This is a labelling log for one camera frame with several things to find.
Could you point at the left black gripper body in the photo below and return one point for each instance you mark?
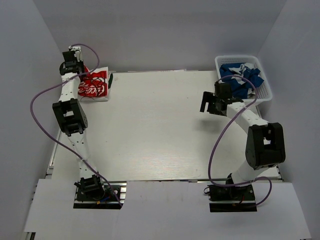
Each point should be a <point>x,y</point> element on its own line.
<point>71,68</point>

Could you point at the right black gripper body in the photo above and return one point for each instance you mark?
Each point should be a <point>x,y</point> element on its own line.
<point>213,106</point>

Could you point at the blue and white t-shirt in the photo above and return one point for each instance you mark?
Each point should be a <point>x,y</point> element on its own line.
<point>239,87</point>

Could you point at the white Coca-Cola t-shirt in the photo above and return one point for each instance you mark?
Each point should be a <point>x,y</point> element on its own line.
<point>93,83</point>

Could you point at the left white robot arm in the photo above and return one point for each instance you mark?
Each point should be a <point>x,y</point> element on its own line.
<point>70,115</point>

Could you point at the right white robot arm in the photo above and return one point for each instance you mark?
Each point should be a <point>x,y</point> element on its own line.
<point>265,144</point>

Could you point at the folded white Charlie Brown shirt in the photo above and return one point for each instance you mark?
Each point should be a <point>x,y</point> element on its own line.
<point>100,98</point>

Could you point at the white plastic basket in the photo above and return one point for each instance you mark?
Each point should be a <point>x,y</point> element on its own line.
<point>263,93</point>

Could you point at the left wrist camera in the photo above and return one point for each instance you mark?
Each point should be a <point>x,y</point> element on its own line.
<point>77,52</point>

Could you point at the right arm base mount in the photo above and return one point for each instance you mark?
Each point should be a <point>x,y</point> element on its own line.
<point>238,199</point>

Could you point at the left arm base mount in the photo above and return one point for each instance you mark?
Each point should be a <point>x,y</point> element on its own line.
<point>94,193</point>

